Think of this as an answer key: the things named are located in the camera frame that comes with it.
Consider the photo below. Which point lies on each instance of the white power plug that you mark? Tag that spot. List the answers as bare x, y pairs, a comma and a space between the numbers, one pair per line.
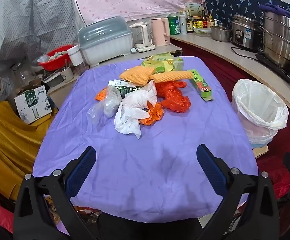
134, 50

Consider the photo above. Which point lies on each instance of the red plastic basin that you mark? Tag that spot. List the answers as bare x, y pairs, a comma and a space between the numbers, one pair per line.
52, 63

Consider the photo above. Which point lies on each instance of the black induction cooker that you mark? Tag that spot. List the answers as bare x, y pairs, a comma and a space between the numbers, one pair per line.
272, 66

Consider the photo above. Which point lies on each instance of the purple cloth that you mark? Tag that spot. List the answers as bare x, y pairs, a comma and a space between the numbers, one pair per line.
282, 10

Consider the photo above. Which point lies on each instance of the dark red curtain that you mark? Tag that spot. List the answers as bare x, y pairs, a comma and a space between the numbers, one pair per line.
220, 67

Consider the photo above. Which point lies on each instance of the red plastic bag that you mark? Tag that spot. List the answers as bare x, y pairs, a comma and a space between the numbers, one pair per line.
175, 100

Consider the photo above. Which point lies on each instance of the grey striped cloth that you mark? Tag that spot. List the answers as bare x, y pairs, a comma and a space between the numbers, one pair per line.
29, 25

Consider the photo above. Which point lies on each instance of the white cup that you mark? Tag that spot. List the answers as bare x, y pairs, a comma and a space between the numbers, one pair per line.
74, 56

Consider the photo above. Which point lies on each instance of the orange printed plastic wrapper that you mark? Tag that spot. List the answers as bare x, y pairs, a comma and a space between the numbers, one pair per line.
153, 115

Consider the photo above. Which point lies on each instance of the white paper towel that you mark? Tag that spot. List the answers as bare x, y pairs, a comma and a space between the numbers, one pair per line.
135, 102

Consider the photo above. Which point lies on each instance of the orange waffle cloth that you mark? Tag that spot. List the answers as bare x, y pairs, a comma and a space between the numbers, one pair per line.
137, 75
172, 76

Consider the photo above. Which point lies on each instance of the pink electric kettle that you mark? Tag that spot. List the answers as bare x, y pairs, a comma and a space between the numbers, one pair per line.
160, 31

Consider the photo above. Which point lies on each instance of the green white milk carton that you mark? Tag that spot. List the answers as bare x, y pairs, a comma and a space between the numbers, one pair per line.
127, 86

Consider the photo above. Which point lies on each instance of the large steel steamer pot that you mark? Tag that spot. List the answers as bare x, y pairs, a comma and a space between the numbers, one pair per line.
281, 42

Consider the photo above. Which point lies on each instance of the white dish box grey lid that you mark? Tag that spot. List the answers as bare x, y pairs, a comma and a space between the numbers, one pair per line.
104, 42

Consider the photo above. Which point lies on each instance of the white thermos bottle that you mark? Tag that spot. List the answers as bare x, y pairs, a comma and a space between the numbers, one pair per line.
183, 25

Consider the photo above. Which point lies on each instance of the purple tablecloth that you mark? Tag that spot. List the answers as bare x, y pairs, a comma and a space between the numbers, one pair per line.
135, 167

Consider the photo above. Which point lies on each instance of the wastebasket with white liner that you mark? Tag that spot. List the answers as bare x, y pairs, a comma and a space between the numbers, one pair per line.
257, 110

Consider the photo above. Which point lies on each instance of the clear food container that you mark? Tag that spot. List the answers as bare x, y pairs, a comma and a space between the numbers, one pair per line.
202, 32

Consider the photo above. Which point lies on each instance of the clear plastic bag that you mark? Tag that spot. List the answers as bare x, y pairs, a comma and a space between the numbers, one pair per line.
109, 102

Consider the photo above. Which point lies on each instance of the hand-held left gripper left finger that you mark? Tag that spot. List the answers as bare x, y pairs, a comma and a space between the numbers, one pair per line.
81, 172

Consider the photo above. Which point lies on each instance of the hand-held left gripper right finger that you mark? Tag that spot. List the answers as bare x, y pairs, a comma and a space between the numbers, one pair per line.
211, 171

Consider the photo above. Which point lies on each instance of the green carton box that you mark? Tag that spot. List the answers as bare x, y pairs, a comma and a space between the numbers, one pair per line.
201, 85

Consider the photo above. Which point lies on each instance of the dark sauce bottle white label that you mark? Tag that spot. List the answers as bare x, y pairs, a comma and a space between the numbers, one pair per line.
189, 25

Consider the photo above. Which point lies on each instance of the small orange plastic scrap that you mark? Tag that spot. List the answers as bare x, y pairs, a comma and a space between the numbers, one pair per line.
100, 95

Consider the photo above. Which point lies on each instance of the navy patterned cloth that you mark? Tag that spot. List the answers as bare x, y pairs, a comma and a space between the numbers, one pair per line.
235, 3

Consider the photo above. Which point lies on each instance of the steel rice cooker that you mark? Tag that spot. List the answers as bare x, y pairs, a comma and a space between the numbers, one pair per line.
246, 33

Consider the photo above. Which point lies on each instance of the small steel pot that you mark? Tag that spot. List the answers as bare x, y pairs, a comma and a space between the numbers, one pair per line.
221, 33

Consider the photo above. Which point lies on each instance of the green tin can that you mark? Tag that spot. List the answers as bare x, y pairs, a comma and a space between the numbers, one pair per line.
173, 26

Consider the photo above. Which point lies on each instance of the yellow cloth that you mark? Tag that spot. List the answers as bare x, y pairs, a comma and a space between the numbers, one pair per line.
9, 135

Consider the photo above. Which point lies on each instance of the small yellow bottle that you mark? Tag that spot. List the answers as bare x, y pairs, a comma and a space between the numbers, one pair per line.
210, 20

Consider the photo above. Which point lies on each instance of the yellow green snack bag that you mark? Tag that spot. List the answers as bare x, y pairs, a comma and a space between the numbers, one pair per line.
165, 61

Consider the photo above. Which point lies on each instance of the printed cardboard box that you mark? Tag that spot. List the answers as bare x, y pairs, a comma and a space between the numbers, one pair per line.
33, 105

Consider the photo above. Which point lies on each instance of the dark sauce bottle red label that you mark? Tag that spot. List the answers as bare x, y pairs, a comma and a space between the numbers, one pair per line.
204, 21

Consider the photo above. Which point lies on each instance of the glass electric kettle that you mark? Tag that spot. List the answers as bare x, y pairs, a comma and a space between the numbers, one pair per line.
141, 35

